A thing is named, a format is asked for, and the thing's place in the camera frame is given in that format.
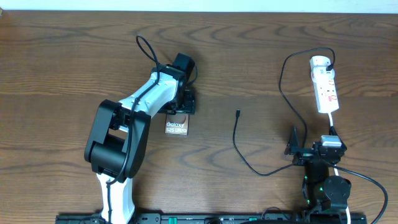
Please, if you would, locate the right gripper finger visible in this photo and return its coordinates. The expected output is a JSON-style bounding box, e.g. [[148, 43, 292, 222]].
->
[[286, 126, 299, 150], [329, 126, 345, 146]]

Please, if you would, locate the Galaxy smartphone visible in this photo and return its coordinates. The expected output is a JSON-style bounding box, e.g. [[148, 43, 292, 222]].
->
[[165, 114, 189, 136]]

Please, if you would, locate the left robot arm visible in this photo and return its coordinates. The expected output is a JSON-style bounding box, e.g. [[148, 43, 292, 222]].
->
[[84, 54, 197, 223]]

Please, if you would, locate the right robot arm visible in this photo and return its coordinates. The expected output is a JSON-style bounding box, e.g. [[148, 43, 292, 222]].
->
[[285, 127, 351, 223]]

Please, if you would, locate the white charger adapter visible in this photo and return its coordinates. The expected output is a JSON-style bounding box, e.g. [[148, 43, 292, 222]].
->
[[310, 55, 335, 83]]

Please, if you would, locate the white power strip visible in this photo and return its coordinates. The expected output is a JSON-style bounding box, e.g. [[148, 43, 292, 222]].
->
[[313, 79, 339, 114]]

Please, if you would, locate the black charger cable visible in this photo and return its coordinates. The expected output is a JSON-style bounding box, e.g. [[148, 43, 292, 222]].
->
[[232, 47, 336, 177]]

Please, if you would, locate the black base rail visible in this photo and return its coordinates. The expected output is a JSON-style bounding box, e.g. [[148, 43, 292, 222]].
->
[[55, 212, 368, 224]]

